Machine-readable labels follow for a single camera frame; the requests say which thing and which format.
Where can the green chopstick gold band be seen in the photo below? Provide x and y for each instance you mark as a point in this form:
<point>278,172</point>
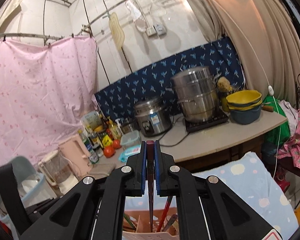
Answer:
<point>127,218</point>

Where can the red tomato right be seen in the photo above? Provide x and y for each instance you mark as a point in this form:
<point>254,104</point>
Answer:
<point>116,144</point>

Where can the blue wet wipes pack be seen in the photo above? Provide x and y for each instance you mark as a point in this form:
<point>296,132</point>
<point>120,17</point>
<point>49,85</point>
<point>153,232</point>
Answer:
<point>129,152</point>

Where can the stainless steel steamer pot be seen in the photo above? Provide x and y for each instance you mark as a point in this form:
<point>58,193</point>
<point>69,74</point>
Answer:
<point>196,91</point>

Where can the pink floral curtain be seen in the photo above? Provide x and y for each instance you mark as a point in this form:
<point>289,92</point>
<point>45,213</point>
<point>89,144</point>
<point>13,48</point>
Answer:
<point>44,92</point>

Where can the clear food container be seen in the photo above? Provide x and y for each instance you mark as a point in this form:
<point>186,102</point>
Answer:
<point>130,139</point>

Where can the yellow label sauce bottle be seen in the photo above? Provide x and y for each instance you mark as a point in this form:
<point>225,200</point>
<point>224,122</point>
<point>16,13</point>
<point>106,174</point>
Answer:
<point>106,139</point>

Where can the red patterned chopstick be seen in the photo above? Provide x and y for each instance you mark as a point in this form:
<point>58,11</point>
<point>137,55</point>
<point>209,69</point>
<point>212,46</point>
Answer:
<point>164,213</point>

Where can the hanging wooden cutting board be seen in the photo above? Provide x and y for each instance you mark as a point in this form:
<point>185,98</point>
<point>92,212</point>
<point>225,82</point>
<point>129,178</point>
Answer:
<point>116,30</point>

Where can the silver rice cooker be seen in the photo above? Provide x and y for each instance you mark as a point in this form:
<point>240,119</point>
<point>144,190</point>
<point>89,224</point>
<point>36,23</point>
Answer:
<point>152,116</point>

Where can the red tomato left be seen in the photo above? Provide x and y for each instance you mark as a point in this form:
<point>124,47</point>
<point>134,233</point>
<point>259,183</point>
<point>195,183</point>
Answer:
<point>109,151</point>

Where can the pink perforated utensil holder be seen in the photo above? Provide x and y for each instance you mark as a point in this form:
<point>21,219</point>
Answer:
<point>141,220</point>

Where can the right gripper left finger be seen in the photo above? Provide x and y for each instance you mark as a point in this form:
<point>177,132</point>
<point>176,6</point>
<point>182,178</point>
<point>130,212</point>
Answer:
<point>93,208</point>

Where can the beige curtain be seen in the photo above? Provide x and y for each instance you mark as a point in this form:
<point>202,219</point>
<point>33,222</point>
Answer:
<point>264,37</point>

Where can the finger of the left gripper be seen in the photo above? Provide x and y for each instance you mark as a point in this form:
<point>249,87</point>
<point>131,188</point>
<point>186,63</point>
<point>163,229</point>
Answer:
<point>21,217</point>

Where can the black induction cooktop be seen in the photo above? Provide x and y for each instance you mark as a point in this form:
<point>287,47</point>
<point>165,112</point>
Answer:
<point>219,118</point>

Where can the wooden counter shelf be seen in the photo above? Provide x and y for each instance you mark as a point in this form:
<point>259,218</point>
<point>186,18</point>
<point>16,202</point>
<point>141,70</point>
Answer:
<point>217,145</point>

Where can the blue patterned backsplash cloth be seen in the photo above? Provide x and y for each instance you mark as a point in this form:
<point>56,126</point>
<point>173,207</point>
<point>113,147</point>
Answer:
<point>118,99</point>

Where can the stacked yellow blue bowls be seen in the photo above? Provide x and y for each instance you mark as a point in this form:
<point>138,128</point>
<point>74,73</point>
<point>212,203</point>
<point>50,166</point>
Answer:
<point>245,106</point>

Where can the pink electric kettle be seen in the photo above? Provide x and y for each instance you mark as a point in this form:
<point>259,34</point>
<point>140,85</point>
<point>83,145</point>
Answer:
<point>75,151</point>

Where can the white wall socket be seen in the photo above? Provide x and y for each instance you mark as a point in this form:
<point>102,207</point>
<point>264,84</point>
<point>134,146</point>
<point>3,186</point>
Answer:
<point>157,29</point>

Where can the blue polka dot tablecloth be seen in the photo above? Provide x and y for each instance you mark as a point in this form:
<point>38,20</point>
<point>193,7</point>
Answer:
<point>250,180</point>

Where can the white blender base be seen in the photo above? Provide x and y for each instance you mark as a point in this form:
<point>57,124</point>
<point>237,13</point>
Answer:
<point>57,171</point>

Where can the red tomato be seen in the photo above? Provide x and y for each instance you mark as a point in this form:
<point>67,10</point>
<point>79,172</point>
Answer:
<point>116,144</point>
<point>109,151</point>

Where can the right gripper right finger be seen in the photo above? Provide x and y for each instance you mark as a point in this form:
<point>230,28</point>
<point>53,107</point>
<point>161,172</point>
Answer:
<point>206,207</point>

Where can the dark red chopstick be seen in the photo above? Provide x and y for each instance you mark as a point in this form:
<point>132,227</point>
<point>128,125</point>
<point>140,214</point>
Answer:
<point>150,178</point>

